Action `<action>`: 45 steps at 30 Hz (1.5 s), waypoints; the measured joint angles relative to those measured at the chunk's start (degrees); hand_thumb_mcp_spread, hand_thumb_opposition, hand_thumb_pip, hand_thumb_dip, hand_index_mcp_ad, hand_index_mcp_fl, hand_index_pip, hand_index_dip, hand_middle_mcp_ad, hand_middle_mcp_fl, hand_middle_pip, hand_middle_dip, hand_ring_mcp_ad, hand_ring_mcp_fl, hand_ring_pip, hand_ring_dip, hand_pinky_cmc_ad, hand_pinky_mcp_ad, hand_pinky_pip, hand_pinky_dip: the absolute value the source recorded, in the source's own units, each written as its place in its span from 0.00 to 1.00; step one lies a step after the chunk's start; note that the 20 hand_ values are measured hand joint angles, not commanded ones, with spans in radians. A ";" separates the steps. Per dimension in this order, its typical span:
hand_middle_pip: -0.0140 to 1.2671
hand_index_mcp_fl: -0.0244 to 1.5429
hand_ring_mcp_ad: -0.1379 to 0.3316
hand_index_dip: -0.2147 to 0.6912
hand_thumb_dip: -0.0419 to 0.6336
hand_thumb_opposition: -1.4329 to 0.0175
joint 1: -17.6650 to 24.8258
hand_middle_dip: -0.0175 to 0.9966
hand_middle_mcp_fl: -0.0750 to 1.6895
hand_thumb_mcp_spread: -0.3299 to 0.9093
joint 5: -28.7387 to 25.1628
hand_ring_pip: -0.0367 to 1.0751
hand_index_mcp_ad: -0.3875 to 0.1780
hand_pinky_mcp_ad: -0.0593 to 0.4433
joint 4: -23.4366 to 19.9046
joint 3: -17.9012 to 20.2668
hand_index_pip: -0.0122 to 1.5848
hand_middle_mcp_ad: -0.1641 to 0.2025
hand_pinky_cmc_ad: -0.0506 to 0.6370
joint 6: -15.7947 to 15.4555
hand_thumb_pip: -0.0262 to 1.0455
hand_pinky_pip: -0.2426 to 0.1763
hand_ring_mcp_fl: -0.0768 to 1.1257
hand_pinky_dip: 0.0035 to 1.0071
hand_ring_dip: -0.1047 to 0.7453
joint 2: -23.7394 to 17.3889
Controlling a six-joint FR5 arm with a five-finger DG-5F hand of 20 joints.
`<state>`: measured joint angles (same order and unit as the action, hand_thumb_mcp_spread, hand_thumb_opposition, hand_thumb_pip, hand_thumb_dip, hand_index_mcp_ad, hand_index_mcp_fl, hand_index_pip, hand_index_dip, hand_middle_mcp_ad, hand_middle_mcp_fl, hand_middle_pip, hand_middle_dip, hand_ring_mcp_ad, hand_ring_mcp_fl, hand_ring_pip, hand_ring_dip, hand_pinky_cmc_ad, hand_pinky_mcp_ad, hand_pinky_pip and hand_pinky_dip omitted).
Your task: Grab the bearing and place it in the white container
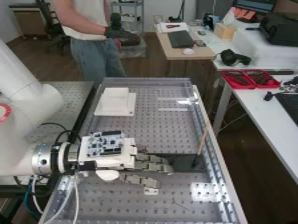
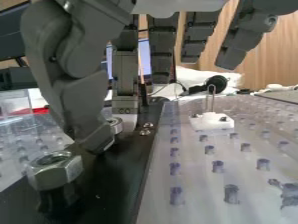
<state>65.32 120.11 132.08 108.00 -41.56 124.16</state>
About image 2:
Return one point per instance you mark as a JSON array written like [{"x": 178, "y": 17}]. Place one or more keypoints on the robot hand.
[{"x": 74, "y": 50}]

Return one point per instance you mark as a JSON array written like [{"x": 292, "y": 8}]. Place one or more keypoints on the silver bearing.
[{"x": 116, "y": 125}]

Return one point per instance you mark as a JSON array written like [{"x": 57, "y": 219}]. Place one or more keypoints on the computer screen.
[{"x": 145, "y": 60}]

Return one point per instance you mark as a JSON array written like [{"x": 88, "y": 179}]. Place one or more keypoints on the clear box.
[{"x": 14, "y": 103}]

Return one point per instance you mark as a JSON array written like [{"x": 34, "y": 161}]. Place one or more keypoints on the black headphones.
[{"x": 213, "y": 83}]

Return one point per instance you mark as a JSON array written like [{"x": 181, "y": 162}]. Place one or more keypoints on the silver hex nut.
[{"x": 53, "y": 170}]

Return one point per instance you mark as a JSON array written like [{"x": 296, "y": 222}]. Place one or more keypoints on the black plate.
[{"x": 110, "y": 186}]

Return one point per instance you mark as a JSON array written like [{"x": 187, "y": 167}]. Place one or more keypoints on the small white mount block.
[{"x": 211, "y": 121}]

